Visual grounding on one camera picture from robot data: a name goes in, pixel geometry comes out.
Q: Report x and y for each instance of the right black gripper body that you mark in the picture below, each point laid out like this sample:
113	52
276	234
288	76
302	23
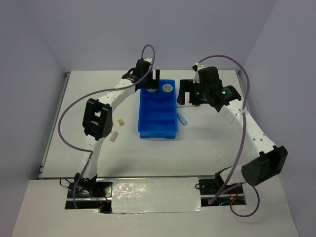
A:
202	90

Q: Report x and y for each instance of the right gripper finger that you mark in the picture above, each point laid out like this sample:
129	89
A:
192	97
185	86

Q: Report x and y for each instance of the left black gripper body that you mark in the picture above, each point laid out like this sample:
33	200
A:
147	80

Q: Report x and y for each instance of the blue plastic cap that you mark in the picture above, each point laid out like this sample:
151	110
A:
182	119

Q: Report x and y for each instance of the yellow eraser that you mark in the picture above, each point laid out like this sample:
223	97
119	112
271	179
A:
121	122

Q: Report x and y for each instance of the grey eraser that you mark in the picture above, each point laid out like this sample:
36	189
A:
113	136

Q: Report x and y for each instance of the white pen blue cap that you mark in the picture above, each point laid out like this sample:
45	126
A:
187	106

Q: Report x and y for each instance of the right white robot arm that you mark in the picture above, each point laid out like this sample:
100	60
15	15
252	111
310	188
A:
266	159

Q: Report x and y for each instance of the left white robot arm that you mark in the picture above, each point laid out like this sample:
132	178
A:
98	121

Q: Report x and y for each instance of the blue compartment tray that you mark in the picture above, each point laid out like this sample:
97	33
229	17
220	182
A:
158	113

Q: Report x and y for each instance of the silver foil plate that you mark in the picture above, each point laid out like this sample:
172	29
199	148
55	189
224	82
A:
155	195

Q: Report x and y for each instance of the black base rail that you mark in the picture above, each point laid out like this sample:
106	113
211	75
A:
101	199

